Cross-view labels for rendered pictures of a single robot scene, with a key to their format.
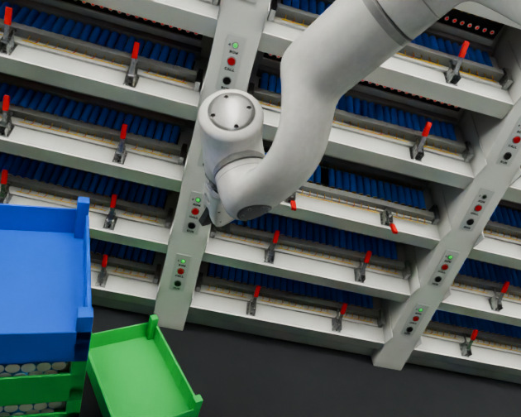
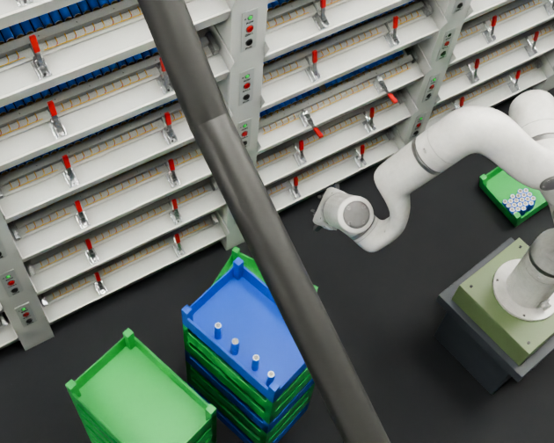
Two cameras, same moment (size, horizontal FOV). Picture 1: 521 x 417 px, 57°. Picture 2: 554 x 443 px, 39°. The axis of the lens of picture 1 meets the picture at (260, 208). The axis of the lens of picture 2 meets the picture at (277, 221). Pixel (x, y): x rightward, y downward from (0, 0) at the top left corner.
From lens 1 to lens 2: 1.45 m
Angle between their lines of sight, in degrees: 36
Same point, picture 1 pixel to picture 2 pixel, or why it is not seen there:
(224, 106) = (352, 214)
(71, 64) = (120, 155)
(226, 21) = (236, 68)
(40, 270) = (251, 315)
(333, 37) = (412, 183)
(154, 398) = not seen: hidden behind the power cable
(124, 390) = not seen: hidden behind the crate
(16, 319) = (279, 351)
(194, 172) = not seen: hidden behind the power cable
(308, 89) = (402, 199)
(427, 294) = (423, 107)
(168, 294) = (234, 228)
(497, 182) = (456, 21)
